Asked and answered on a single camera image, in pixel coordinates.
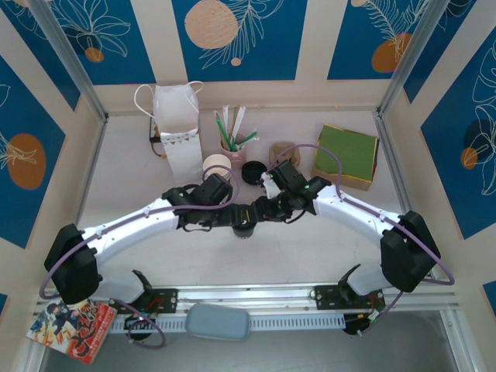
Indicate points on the aluminium side rail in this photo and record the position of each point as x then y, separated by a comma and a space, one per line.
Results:
392, 155
96, 155

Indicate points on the pink straw holder cup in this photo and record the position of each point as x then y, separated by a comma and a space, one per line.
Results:
238, 153

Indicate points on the black framed picture card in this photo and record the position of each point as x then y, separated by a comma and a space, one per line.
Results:
152, 129

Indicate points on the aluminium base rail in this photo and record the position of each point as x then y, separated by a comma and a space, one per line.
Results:
248, 294

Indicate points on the green napkin box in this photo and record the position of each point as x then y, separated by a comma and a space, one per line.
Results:
352, 155

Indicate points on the green drinking straw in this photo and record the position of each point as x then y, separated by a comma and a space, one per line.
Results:
221, 128

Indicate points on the grey blue cushion pad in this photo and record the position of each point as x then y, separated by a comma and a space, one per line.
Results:
217, 321

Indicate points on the white animal print paper bag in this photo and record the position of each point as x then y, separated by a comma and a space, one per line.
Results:
178, 116

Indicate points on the aluminium frame post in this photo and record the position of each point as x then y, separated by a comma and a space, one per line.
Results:
410, 54
69, 58

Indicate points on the brown pulp cup carrier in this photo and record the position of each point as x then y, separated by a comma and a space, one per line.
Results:
279, 151

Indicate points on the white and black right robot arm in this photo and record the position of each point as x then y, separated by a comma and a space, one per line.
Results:
348, 209

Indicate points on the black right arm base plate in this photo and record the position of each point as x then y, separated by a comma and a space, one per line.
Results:
327, 298

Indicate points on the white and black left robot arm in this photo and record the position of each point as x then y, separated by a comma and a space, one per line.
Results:
135, 224

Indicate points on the green straw with white wrapper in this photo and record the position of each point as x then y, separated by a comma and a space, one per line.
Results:
248, 138

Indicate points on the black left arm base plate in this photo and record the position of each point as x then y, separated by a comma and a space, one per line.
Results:
168, 300

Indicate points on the colourful comic book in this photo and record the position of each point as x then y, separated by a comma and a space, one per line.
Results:
69, 329

